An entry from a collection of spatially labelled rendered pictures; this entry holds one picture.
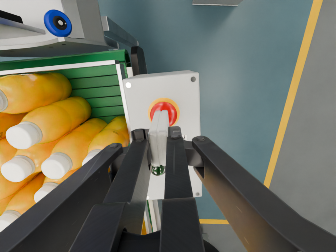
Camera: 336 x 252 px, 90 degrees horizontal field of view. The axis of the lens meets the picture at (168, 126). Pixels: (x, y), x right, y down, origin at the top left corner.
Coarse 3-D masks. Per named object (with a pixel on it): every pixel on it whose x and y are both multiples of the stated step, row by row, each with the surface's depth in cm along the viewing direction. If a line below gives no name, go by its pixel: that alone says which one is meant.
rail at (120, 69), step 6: (120, 66) 33; (120, 72) 33; (120, 78) 33; (120, 84) 34; (120, 90) 34; (126, 108) 35; (126, 114) 36; (126, 120) 36; (144, 216) 45; (150, 228) 50
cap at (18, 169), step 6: (6, 162) 28; (12, 162) 28; (18, 162) 28; (24, 162) 29; (6, 168) 28; (12, 168) 28; (18, 168) 28; (24, 168) 28; (30, 168) 30; (6, 174) 28; (12, 174) 28; (18, 174) 28; (24, 174) 28; (12, 180) 29; (18, 180) 29
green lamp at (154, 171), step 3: (153, 168) 25; (156, 168) 25; (159, 168) 25; (162, 168) 25; (153, 171) 25; (156, 171) 25; (159, 171) 25; (162, 171) 25; (153, 174) 25; (156, 174) 25; (159, 174) 25
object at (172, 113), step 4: (156, 104) 22; (160, 104) 22; (164, 104) 22; (168, 104) 22; (152, 108) 22; (156, 108) 22; (160, 108) 22; (164, 108) 22; (168, 108) 22; (172, 108) 22; (152, 112) 22; (168, 112) 22; (172, 112) 22; (176, 112) 22; (152, 116) 22; (168, 116) 22; (172, 116) 22; (176, 116) 22; (172, 120) 22; (172, 124) 23
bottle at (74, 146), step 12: (96, 120) 42; (72, 132) 34; (84, 132) 35; (96, 132) 38; (60, 144) 31; (72, 144) 31; (84, 144) 33; (72, 156) 30; (84, 156) 32; (72, 168) 31
